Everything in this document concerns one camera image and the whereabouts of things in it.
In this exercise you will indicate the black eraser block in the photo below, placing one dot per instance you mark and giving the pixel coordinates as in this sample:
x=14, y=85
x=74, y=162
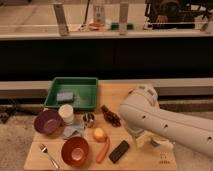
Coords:
x=119, y=151

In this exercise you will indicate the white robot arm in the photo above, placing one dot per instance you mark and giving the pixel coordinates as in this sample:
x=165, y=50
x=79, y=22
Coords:
x=139, y=111

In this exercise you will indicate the purple bowl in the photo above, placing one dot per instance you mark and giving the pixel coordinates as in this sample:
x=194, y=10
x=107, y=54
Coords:
x=47, y=122

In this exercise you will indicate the red bowl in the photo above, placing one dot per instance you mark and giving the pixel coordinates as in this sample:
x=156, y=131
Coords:
x=75, y=151

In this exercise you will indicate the green plastic tray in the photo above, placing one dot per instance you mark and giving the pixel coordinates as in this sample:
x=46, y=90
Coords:
x=80, y=92

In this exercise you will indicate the brown grape bunch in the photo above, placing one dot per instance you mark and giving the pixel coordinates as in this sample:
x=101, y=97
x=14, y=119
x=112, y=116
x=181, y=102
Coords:
x=110, y=117

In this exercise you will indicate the small striped metal cup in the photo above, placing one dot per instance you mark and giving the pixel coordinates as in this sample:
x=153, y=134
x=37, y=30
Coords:
x=89, y=119

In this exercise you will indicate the blue sponge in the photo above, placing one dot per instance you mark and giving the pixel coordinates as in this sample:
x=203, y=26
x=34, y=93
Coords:
x=67, y=96

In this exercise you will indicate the white cup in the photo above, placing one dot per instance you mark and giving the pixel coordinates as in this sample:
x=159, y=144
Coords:
x=67, y=114

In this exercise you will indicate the yellow apple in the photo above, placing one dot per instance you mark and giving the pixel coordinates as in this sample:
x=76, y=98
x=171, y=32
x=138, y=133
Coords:
x=99, y=135

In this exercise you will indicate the orange carrot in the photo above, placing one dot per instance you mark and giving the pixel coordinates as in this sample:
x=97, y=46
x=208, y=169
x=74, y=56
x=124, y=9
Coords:
x=100, y=157

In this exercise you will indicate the wooden board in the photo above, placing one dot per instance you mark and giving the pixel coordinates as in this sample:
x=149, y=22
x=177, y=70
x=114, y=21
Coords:
x=137, y=158

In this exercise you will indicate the silver fork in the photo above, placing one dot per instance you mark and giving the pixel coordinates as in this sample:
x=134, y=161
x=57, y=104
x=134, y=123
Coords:
x=44, y=149

